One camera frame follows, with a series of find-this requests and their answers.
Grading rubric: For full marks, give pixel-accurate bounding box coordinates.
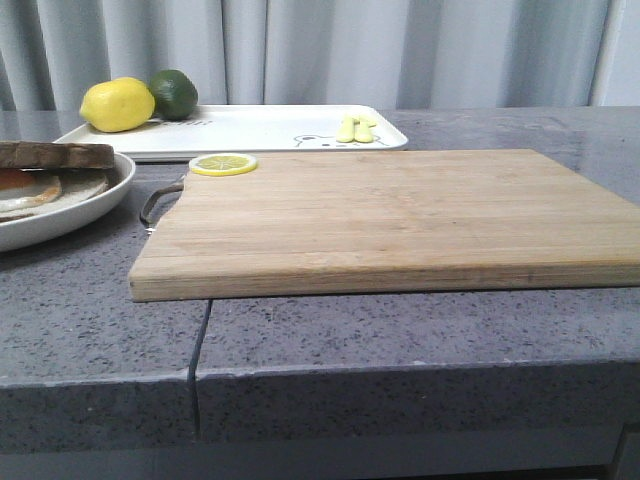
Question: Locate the white round plate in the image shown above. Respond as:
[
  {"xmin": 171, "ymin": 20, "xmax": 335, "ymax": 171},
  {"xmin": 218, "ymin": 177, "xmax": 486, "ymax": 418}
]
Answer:
[{"xmin": 1, "ymin": 153, "xmax": 136, "ymax": 253}]

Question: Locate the toasted bread slice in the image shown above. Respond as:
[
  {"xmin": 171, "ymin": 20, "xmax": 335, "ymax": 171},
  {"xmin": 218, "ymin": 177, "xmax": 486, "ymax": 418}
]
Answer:
[{"xmin": 1, "ymin": 141, "xmax": 115, "ymax": 169}]

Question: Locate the white rectangular tray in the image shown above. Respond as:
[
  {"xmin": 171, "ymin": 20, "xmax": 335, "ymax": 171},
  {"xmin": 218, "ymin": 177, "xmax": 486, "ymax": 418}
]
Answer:
[{"xmin": 57, "ymin": 105, "xmax": 408, "ymax": 163}]

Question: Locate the bottom bread slice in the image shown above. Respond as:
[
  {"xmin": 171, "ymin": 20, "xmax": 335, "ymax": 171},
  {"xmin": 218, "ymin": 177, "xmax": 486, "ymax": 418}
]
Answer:
[{"xmin": 1, "ymin": 170, "xmax": 109, "ymax": 223}]

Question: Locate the left yellow-green small utensil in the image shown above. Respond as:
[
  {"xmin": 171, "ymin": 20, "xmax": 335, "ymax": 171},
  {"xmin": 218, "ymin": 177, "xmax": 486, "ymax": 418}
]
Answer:
[{"xmin": 335, "ymin": 115, "xmax": 356, "ymax": 143}]

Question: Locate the yellow-green small utensil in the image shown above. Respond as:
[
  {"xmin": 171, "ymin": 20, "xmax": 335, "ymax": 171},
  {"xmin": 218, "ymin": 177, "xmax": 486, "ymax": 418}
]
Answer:
[
  {"xmin": 352, "ymin": 116, "xmax": 376, "ymax": 143},
  {"xmin": 335, "ymin": 115, "xmax": 356, "ymax": 143}
]

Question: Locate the right yellow-green small utensil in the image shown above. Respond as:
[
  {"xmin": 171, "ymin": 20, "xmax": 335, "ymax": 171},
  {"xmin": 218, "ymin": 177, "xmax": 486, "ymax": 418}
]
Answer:
[{"xmin": 352, "ymin": 116, "xmax": 376, "ymax": 143}]

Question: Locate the yellow lemon slice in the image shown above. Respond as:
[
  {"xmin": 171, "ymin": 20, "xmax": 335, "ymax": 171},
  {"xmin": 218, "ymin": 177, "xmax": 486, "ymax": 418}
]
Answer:
[{"xmin": 189, "ymin": 153, "xmax": 258, "ymax": 177}]

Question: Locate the wooden cutting board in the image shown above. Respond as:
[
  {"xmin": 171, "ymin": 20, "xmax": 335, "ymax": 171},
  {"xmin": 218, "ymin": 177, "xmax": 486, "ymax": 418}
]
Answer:
[{"xmin": 129, "ymin": 150, "xmax": 639, "ymax": 301}]

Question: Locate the green lime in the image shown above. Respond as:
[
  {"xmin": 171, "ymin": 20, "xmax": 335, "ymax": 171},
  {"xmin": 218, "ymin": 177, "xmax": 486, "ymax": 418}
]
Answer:
[{"xmin": 148, "ymin": 69, "xmax": 198, "ymax": 121}]

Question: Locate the grey curtain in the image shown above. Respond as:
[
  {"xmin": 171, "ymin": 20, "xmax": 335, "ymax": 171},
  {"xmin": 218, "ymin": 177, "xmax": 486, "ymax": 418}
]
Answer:
[{"xmin": 1, "ymin": 1, "xmax": 639, "ymax": 111}]

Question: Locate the fried egg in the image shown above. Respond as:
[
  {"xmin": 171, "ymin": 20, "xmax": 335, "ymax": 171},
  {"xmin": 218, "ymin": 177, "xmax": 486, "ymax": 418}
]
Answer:
[{"xmin": 1, "ymin": 169, "xmax": 62, "ymax": 213}]

